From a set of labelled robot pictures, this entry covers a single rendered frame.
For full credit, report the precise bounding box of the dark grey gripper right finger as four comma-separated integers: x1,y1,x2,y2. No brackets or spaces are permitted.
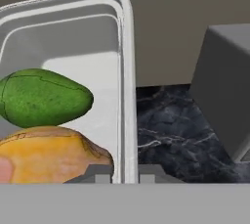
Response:
138,163,186,185

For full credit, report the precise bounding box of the green avocado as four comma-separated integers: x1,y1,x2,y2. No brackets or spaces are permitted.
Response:
0,67,95,129

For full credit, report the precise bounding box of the white tupperware container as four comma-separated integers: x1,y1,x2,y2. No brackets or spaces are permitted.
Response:
0,0,140,185

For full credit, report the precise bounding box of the grey box-shaped appliance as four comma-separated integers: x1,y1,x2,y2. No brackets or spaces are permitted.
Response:
188,22,250,164

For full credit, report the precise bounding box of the yellow orange mango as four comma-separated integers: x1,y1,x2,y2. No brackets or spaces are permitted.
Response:
0,125,114,185

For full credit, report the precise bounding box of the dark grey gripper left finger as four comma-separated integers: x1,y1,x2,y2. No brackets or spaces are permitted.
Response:
63,163,114,185

